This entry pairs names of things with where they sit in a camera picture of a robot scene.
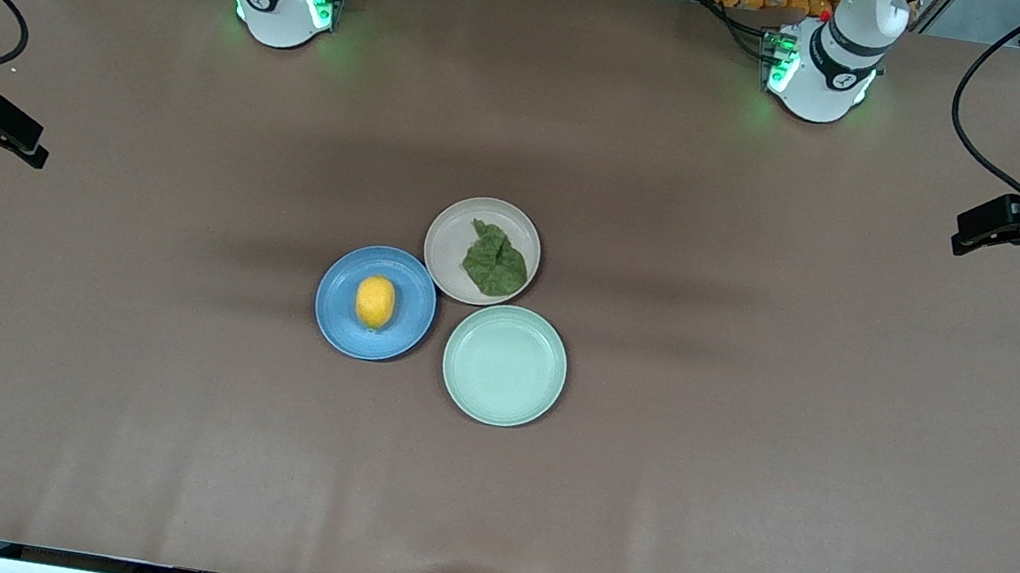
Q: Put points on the yellow lemon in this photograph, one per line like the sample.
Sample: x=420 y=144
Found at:
x=375 y=302

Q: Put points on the green lettuce leaf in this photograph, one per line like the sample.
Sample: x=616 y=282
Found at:
x=495 y=264

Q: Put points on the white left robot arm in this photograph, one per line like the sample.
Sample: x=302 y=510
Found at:
x=825 y=71

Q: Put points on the blue plate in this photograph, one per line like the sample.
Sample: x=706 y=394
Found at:
x=334 y=311

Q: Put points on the brown table cover mat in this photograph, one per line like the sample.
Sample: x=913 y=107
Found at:
x=738 y=523

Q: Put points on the pale pink plate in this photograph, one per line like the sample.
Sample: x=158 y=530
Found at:
x=450 y=247

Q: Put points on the mint green plate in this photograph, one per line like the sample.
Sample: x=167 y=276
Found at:
x=504 y=367

